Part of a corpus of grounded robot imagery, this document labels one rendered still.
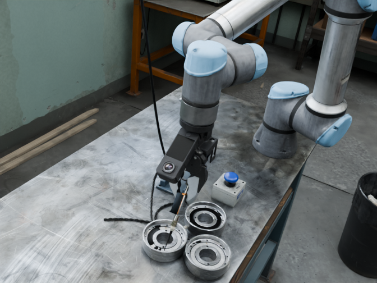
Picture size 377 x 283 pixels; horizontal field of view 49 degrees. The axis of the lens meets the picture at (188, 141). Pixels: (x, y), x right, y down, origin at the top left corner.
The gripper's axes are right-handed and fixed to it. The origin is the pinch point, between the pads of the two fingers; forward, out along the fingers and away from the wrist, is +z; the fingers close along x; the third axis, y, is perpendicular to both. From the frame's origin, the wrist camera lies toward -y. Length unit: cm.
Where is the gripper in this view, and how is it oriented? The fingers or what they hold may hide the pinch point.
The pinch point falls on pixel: (182, 199)
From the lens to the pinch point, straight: 93.7
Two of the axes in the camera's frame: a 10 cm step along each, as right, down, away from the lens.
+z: -1.1, 8.4, 5.4
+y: 4.6, -4.4, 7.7
